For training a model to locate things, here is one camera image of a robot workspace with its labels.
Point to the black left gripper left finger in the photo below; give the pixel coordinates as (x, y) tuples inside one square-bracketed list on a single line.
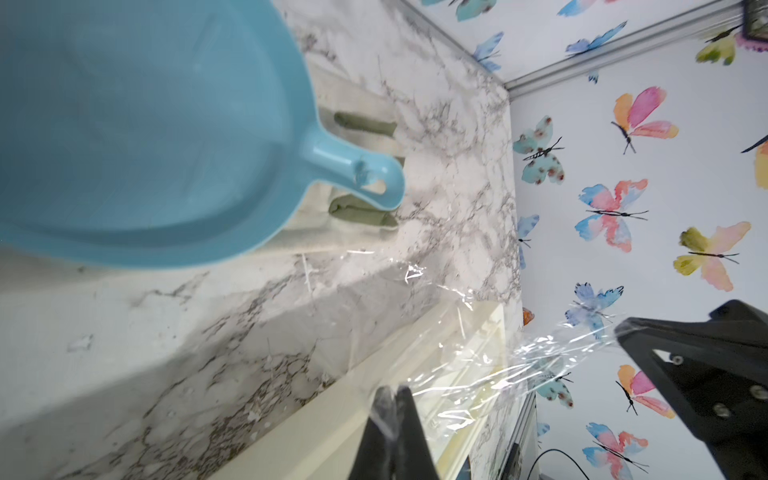
[(374, 458)]

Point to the cream plastic wrap dispenser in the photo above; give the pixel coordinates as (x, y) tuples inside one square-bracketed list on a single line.
[(450, 359)]

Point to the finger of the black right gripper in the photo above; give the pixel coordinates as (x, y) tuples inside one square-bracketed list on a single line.
[(714, 376)]

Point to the light blue plastic pan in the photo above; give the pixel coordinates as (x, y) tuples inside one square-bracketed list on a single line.
[(163, 134)]

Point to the clear plastic wrap sheet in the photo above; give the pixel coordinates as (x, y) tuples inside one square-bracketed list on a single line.
[(375, 293)]

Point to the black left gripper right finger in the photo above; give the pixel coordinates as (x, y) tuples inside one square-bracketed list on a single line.
[(412, 458)]

